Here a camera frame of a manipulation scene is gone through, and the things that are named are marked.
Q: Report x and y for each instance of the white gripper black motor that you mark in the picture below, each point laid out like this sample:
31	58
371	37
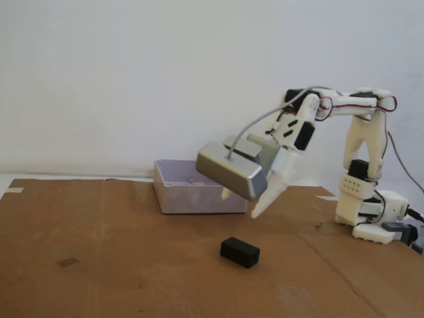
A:
287	163

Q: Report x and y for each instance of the black rectangular block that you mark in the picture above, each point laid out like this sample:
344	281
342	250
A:
240	253

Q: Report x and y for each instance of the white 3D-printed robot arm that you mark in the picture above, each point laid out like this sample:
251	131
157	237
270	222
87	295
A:
364	139

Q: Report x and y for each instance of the pale lilac plastic box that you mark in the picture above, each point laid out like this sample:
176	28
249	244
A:
185	202

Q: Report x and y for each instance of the silver wrist webcam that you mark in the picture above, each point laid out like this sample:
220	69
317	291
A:
232	175

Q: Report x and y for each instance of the small white tape strip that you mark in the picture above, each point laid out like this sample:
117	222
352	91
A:
326	198

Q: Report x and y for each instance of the brown cardboard sheet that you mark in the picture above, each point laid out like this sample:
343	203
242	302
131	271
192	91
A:
132	265

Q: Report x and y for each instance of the grey table clamp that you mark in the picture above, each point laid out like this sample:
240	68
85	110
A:
394	227

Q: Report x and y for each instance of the beige masking tape piece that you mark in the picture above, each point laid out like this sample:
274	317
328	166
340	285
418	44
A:
15	190

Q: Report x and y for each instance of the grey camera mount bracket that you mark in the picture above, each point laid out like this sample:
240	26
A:
270	155

